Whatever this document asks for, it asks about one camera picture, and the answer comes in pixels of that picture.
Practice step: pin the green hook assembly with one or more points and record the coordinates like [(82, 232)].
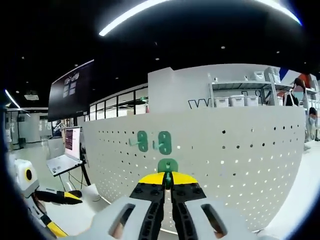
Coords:
[(167, 165), (142, 146), (165, 147)]

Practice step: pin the white storage shelf rack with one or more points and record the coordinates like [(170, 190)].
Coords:
[(240, 86)]

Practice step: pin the ceiling air conditioner unit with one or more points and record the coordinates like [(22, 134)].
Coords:
[(32, 96)]

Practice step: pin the white storage box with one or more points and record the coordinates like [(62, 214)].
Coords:
[(222, 102), (251, 101), (237, 101)]

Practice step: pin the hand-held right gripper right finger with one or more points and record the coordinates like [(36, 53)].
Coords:
[(220, 220)]

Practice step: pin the short ceiling light strip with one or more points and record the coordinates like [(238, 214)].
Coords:
[(12, 98)]

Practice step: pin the long ceiling light strip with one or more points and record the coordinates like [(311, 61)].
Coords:
[(125, 20)]

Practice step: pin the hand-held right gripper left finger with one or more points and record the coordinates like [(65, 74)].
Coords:
[(115, 220)]

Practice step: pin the large dark wall screen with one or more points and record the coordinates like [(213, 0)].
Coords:
[(72, 100)]

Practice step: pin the white perforated mounting plate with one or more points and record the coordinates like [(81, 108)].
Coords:
[(237, 175)]

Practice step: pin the silver laptop pink screen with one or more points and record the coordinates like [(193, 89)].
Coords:
[(72, 142)]

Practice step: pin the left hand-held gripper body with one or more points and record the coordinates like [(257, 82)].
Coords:
[(22, 186)]

